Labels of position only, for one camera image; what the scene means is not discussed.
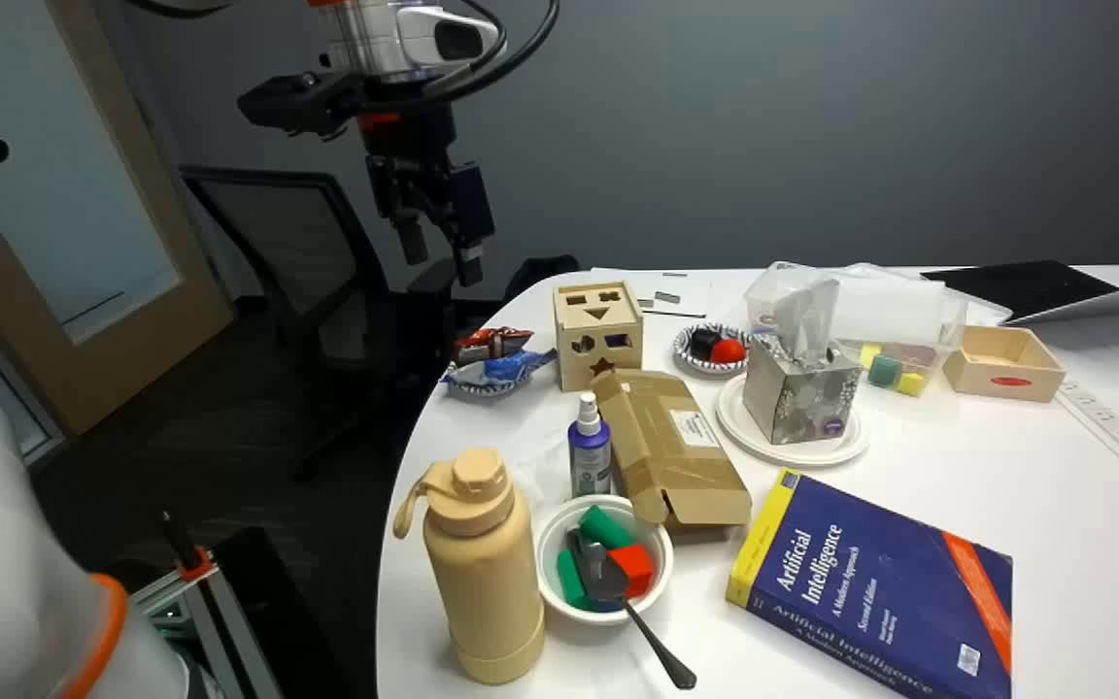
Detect tan insulated water bottle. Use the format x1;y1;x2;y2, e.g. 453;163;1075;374
387;448;548;689

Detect green block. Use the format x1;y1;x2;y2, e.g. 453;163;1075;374
574;501;642;552
552;548;592;609

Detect blue snack bag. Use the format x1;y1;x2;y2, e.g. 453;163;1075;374
478;345;561;387

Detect blue and yellow book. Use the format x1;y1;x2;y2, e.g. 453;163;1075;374
723;468;1018;699

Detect black spoon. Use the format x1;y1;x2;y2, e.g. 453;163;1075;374
567;527;705;694

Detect white bowl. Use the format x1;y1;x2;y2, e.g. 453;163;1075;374
532;492;677;631

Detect aluminium robot stand frame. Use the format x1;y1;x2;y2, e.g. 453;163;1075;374
128;510;287;699

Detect patterned tissue box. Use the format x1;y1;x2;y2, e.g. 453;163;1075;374
737;275;868;451

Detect red snack bag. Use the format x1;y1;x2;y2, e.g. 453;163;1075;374
453;328;541;364

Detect green ball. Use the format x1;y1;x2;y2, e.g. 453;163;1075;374
868;355;910;391

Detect wooden shape sorter box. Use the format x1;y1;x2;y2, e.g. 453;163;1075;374
548;280;649;396

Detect brown cardboard box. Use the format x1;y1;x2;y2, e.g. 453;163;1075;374
592;364;758;531

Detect blue spray bottle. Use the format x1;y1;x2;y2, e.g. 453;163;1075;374
567;387;616;501

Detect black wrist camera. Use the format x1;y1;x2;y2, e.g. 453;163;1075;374
236;71;369;139

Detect white round plate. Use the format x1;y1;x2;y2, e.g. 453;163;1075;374
710;374;874;474

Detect red block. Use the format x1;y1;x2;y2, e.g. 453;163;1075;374
607;541;659;601

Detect black mesh office chair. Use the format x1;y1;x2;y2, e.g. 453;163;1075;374
180;163;473;487

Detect wooden door with glass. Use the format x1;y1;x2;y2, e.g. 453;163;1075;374
0;0;236;438

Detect dark laptop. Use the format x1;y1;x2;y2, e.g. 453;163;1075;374
922;258;1119;329

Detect thin black cable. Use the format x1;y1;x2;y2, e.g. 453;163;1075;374
420;0;565;109

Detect paper plate with snacks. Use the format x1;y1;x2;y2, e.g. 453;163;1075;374
440;350;565;409

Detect clear plastic container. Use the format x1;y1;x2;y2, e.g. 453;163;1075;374
742;258;973;399

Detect wooden tray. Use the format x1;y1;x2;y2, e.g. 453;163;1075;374
939;323;1070;404

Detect small patterned plate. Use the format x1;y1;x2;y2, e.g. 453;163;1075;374
667;323;752;383

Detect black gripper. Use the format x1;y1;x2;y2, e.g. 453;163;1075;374
359;99;502;290

